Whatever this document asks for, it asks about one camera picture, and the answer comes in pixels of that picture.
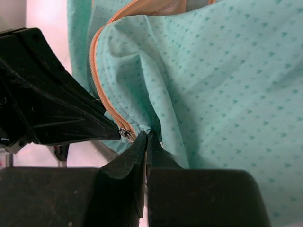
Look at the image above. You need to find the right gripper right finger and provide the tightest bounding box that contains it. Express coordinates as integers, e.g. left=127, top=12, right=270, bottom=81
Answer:
left=146, top=132, right=270, bottom=227

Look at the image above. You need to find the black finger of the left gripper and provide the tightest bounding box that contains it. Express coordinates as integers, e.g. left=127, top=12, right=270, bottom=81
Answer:
left=0, top=28, right=120, bottom=154

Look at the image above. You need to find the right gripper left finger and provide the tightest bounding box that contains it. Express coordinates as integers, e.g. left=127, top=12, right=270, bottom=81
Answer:
left=0, top=132, right=147, bottom=227

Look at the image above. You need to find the silver zipper slider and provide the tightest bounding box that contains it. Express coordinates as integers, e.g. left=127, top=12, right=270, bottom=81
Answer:
left=119, top=128, right=137, bottom=144

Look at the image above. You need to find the orange and teal jacket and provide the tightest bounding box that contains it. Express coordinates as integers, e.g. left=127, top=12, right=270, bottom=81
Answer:
left=67, top=0, right=303, bottom=227

